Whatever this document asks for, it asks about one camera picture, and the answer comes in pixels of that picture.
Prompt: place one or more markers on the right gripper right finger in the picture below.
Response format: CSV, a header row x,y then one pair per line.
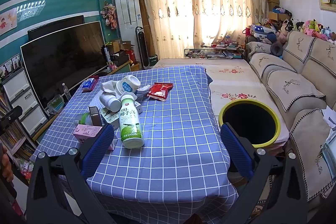
x,y
286,201

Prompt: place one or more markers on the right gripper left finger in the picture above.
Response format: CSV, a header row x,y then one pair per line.
x,y
46,201

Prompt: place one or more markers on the green white coconut drink bottle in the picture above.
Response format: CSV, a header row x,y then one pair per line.
x,y
130,128

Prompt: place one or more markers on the white paper cup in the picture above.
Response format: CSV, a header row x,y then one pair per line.
x,y
129,83

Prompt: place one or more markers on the yellow rimmed trash bin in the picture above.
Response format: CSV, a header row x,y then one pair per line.
x,y
252,120

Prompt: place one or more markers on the pink small carton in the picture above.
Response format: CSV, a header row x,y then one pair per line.
x,y
83,132

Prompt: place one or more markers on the paper stack on sofa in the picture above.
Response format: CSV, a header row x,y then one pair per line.
x,y
329,116

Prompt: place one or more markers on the clear water bottle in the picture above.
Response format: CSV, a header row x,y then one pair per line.
x,y
66,91

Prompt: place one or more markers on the blue checkered tablecloth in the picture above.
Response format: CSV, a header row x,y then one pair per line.
x,y
181,169

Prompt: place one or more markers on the white plastic bottle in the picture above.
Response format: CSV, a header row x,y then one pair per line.
x,y
110,101

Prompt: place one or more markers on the white drawer cabinet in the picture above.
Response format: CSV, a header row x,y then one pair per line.
x,y
20,93

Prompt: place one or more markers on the floral white bed sheet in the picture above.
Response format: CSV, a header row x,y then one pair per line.
x,y
232,80

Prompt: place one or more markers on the blue tissue pack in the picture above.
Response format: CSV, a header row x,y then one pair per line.
x,y
87,84

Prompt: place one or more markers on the beige sofa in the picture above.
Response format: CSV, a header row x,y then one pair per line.
x,y
302,85

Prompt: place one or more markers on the red tray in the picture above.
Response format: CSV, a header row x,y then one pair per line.
x,y
97,78

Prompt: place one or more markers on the large black television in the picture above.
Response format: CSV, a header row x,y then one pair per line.
x,y
66,56

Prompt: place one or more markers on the red snack packet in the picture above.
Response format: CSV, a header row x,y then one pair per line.
x,y
159,91

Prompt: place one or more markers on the plush toy pile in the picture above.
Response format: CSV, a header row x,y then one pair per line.
x,y
311,28

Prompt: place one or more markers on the black tower fan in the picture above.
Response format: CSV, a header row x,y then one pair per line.
x,y
142,47

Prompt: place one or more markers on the cream patterned curtains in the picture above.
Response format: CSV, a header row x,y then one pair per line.
x,y
180,24

